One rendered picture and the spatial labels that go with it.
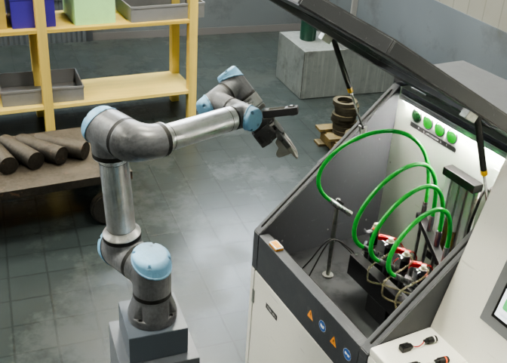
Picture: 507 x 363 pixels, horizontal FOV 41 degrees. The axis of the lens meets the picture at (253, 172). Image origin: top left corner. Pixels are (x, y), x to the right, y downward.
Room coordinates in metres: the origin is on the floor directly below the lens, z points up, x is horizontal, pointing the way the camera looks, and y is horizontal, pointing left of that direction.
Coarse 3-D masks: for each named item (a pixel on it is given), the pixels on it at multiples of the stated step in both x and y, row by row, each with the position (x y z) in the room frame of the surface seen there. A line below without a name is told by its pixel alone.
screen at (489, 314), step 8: (504, 272) 1.47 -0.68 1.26; (504, 280) 1.46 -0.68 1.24; (496, 288) 1.47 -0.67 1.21; (504, 288) 1.45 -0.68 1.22; (496, 296) 1.46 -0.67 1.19; (504, 296) 1.44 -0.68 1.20; (488, 304) 1.46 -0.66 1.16; (496, 304) 1.44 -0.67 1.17; (504, 304) 1.43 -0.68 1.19; (488, 312) 1.45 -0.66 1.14; (496, 312) 1.43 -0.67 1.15; (504, 312) 1.42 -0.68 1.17; (488, 320) 1.44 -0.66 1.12; (496, 320) 1.42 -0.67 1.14; (504, 320) 1.41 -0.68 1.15; (496, 328) 1.41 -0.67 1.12; (504, 328) 1.40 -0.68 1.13; (504, 336) 1.39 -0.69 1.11
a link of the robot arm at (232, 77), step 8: (224, 72) 2.04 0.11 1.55; (232, 72) 2.04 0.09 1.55; (240, 72) 2.06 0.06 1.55; (224, 80) 2.03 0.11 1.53; (232, 80) 2.03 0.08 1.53; (240, 80) 2.03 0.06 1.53; (232, 88) 2.00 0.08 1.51; (240, 88) 2.02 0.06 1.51; (248, 88) 2.03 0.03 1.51; (240, 96) 2.01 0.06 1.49; (248, 96) 2.01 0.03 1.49
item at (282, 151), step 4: (276, 140) 1.98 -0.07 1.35; (280, 140) 1.99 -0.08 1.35; (276, 144) 1.98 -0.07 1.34; (280, 144) 1.98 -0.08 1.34; (280, 148) 1.98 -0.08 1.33; (284, 148) 1.97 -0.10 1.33; (288, 148) 1.96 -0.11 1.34; (292, 148) 1.97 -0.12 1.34; (276, 152) 1.97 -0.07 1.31; (280, 152) 1.97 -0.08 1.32; (284, 152) 1.97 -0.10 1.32; (288, 152) 1.97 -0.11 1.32; (292, 152) 1.97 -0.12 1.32; (296, 152) 1.98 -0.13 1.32; (280, 156) 1.97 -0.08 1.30; (296, 156) 1.97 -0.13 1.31
